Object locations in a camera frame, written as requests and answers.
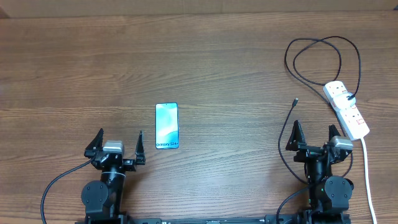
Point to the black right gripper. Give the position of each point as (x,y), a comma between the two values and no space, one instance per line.
(295,143)

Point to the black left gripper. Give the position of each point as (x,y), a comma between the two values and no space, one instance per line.
(129,163)

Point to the blue Galaxy smartphone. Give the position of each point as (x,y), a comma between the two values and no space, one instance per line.
(166,126)

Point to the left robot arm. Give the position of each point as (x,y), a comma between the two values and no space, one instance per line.
(102,198)

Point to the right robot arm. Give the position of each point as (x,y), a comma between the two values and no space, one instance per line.
(328,194)

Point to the white USB charger plug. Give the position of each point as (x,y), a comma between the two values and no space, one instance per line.
(343,101)

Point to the white power strip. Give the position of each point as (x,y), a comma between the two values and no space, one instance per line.
(351,119)

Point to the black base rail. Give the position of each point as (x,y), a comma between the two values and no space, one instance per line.
(268,219)

